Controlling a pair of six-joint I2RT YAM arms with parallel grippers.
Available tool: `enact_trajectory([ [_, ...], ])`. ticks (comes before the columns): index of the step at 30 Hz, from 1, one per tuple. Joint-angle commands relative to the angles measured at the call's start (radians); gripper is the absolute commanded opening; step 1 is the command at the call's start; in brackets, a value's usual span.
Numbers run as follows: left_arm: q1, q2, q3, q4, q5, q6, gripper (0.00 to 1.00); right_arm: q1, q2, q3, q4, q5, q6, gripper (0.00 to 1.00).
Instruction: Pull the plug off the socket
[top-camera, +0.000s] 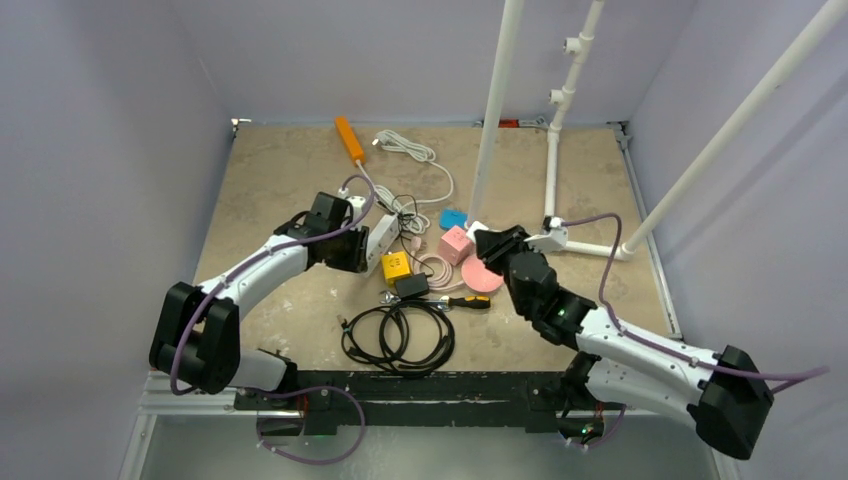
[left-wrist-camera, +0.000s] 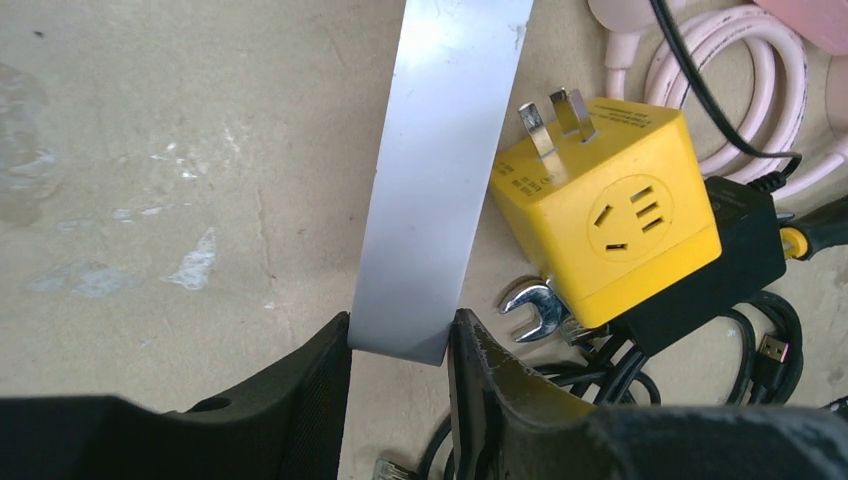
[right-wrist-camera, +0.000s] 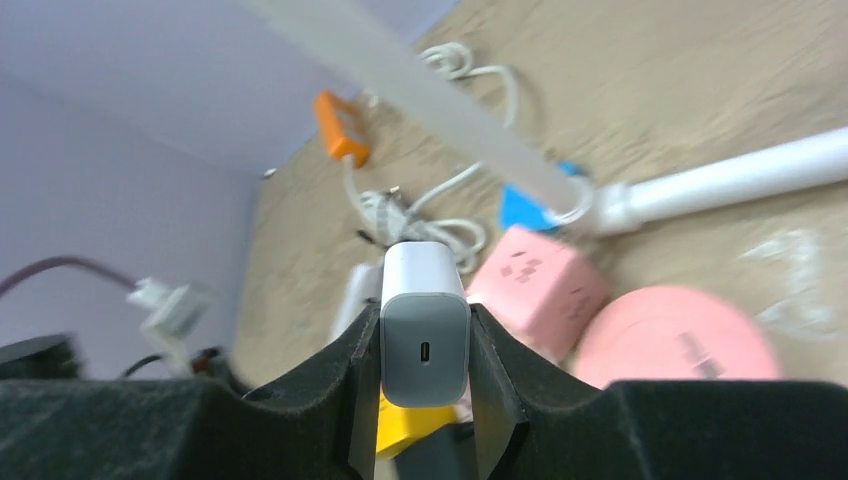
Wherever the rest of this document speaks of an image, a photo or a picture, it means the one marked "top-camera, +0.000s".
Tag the blue travel adapter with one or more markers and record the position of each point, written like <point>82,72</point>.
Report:
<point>450,218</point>

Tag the white power strip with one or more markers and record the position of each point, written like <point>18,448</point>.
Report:
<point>382,236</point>

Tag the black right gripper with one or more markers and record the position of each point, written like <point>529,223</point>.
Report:
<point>499,246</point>

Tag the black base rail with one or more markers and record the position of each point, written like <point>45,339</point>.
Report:
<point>537,402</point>

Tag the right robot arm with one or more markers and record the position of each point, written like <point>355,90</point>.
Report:
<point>722,396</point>

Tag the black power adapter brick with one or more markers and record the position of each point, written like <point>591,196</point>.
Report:
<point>413,286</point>

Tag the orange power strip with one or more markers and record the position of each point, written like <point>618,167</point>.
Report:
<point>350,142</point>

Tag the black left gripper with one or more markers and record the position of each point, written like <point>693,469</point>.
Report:
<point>355,261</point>

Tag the red clamp at table edge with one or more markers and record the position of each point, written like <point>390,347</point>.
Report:
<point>509,123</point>

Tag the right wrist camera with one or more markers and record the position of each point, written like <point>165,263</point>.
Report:
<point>553,238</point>

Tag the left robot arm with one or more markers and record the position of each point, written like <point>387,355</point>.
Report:
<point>197,339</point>

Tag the silver open end wrench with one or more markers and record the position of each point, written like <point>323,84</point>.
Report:
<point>390,298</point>

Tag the pink cube power socket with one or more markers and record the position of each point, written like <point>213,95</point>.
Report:
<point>455,245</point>

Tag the yellow black handled screwdriver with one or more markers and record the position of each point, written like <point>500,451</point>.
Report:
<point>469,302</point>

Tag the yellow cube power socket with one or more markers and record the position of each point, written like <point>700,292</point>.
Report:
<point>395,266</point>

